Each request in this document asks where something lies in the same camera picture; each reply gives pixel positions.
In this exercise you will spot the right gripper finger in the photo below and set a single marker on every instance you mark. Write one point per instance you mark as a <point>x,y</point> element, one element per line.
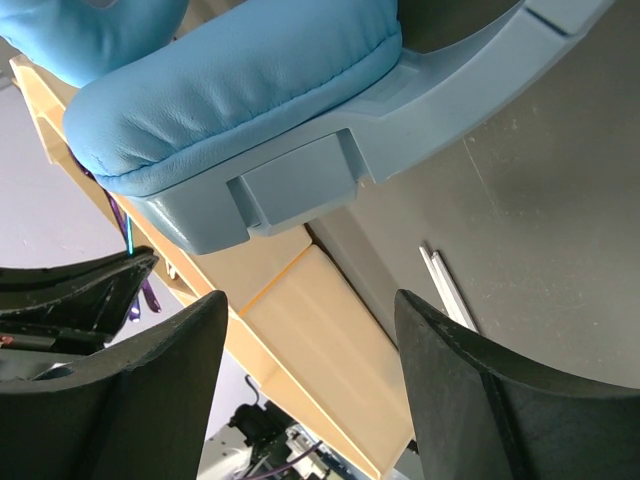
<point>136,410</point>
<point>483,411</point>

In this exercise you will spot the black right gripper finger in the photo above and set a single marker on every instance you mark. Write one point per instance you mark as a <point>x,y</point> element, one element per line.
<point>80,314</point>
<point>36,278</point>

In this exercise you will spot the iridescent blue purple spoon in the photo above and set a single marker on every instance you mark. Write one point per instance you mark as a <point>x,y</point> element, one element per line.
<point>124,224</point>

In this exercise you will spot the cream divided utensil box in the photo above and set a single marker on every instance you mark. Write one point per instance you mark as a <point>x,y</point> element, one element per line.
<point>295,326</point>

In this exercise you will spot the light blue headphones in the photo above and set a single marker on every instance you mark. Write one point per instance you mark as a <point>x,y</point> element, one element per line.
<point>269,115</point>

